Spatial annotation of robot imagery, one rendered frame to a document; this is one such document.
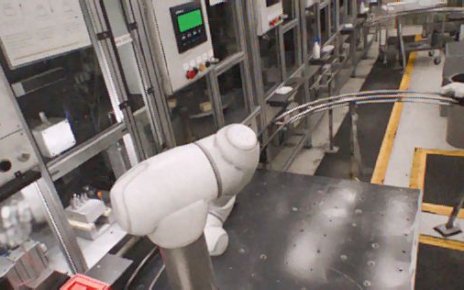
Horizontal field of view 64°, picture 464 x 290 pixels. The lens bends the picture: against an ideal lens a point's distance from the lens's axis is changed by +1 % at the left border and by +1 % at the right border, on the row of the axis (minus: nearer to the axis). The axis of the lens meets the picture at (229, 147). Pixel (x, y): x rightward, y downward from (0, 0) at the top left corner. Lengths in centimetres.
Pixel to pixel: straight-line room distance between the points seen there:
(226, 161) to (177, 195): 12
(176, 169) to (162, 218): 10
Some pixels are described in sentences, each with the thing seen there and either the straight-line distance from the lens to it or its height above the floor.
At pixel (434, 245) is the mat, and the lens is 281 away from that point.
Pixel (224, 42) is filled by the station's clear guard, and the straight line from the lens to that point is 220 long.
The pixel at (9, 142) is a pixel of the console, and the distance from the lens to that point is 122.
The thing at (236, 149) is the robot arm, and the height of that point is 151.
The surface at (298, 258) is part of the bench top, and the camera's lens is 166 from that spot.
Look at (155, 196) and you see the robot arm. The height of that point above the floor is 148.
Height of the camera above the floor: 184
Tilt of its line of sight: 26 degrees down
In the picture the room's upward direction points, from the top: 9 degrees counter-clockwise
